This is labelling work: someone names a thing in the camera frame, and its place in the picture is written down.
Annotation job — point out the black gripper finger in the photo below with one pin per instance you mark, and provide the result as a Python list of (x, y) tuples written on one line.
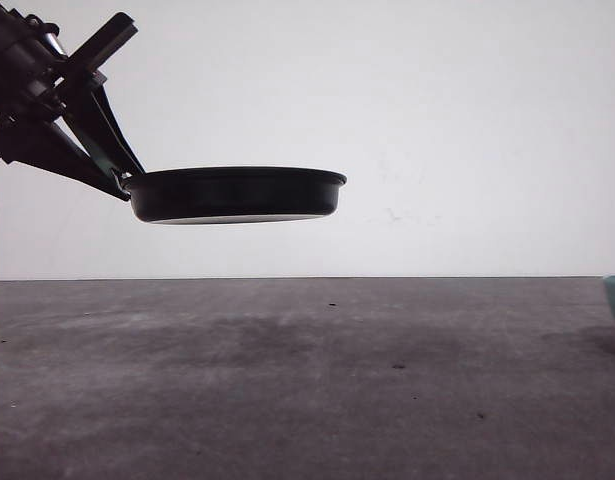
[(91, 119), (45, 146)]

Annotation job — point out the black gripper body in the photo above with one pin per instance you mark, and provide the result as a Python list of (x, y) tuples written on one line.
[(37, 76)]

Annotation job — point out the black frying pan green handle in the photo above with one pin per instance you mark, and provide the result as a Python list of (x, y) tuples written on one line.
[(227, 195)]

